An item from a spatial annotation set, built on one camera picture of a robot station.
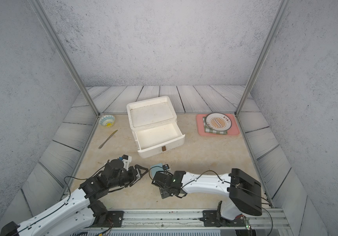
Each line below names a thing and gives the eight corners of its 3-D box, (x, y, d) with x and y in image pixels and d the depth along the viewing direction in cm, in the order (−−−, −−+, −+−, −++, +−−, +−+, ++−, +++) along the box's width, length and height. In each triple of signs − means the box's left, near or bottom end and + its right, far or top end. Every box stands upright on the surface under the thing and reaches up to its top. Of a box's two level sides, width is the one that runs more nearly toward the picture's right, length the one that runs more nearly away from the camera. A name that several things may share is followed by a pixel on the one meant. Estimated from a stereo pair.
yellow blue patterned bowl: (98, 128, 113) (96, 125, 111) (103, 118, 121) (101, 114, 118) (112, 128, 113) (110, 125, 111) (116, 118, 121) (114, 114, 118)
